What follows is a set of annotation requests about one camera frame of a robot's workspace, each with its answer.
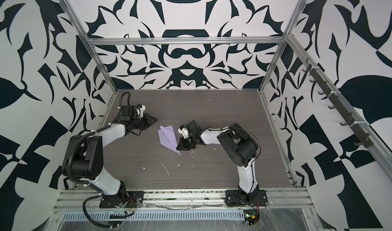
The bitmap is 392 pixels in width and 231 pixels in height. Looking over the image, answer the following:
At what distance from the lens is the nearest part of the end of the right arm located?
746 mm

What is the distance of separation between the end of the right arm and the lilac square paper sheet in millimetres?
72

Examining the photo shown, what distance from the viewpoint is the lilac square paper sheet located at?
3.05 feet
